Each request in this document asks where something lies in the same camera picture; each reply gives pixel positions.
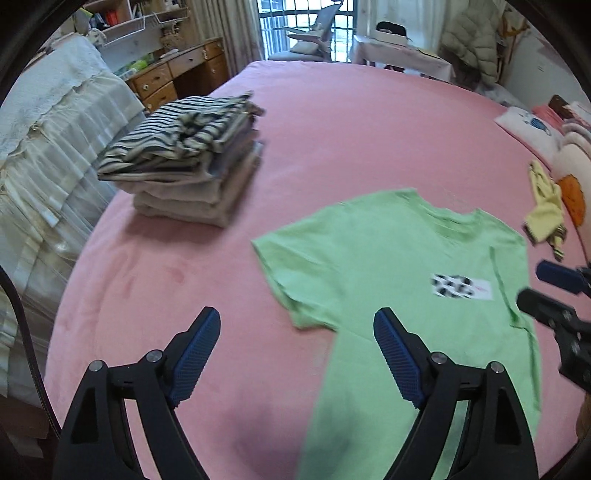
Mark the green t-shirt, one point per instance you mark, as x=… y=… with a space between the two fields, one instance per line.
x=392 y=258

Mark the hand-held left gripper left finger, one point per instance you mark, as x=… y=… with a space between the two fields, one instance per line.
x=198 y=355

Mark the white pillow with blue print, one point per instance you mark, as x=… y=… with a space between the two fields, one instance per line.
x=526 y=127

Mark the black and white box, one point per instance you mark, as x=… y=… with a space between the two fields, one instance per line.
x=390 y=37

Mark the pink folded bedding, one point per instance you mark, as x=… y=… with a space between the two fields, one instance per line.
x=545 y=114

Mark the yellow small garment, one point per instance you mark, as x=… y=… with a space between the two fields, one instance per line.
x=547 y=207

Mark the beige curtain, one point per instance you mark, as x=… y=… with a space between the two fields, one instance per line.
x=231 y=27

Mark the wooden desk with drawers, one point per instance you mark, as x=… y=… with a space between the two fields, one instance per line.
x=157 y=81

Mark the plush cushion with orange patch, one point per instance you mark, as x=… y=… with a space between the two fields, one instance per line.
x=572 y=194

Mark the grey chair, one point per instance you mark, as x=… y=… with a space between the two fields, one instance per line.
x=318 y=23

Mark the barred window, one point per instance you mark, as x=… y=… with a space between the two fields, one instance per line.
x=277 y=27

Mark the dark brown pouch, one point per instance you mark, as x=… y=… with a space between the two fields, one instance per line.
x=558 y=102

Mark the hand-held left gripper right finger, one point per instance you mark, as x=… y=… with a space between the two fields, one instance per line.
x=397 y=357

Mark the pink bed blanket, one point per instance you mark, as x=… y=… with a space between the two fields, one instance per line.
x=369 y=138

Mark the beige puffy jacket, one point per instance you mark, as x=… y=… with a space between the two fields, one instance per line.
x=471 y=46

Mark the white lace cover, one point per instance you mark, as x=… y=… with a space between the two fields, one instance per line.
x=46 y=138

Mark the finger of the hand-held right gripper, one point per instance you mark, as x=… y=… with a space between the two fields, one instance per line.
x=542 y=307
x=561 y=276

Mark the table with white cloth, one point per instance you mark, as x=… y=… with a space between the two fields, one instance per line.
x=406 y=57

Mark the stack of folded clothes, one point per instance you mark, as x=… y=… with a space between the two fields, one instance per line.
x=184 y=184

